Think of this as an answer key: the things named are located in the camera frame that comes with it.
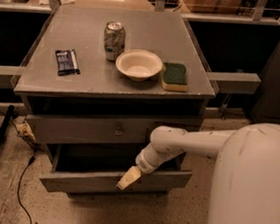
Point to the grey drawer cabinet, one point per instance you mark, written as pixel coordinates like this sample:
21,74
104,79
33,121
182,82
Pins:
100,89

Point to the grey left rail beam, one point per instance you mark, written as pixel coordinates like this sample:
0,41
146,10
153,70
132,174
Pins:
10,75

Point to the grey drawer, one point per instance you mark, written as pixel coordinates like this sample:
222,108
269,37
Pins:
86,169
50,129

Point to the green silver soda can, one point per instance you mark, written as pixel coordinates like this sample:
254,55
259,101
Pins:
114,37

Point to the white paper bowl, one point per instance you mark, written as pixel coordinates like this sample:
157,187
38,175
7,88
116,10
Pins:
139,64

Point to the grey top drawer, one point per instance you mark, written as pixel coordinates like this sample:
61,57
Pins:
50,129

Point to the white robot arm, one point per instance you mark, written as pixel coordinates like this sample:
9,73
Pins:
246,177

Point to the green yellow sponge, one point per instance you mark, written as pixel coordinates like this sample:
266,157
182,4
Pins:
174,77

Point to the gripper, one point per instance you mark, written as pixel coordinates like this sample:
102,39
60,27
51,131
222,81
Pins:
145,162

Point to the dark blue snack packet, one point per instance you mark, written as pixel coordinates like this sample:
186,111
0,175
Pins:
67,62

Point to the grey right rail beam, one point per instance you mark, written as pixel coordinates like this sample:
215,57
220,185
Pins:
234,83

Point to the white power strip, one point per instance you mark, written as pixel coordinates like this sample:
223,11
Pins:
25,130

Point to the grey rail beam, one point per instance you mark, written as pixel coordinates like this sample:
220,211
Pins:
10,75
234,83

